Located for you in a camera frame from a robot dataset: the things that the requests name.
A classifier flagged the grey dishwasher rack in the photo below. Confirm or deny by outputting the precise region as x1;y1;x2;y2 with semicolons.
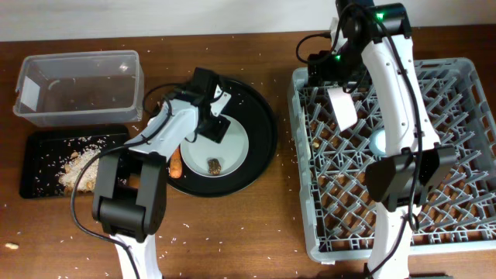
288;58;495;264

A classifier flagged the round black tray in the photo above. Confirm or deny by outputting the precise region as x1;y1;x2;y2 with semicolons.
168;77;277;198

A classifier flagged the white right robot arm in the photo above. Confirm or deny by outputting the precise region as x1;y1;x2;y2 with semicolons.
304;0;456;278

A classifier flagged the orange carrot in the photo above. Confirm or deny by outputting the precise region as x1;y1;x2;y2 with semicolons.
169;147;182;179

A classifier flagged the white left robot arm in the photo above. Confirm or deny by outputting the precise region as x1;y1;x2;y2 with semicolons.
92;68;230;278

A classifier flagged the brown food scrap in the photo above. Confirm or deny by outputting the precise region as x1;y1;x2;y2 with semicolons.
208;158;222;175

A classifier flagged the light blue plastic cup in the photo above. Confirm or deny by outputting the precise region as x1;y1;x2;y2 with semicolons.
369;129;386;157

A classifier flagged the rice and food waste pile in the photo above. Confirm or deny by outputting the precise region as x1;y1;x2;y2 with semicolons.
58;149;100;192

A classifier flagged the clear plastic bin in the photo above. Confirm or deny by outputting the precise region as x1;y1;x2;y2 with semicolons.
12;50;144;127

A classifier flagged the peanut on table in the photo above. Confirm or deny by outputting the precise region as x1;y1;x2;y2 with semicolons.
5;243;19;250

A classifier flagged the black rectangular tray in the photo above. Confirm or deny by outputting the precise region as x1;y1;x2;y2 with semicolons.
19;125;129;199

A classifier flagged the grey round plate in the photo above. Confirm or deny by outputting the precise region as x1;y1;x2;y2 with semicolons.
180;115;250;178

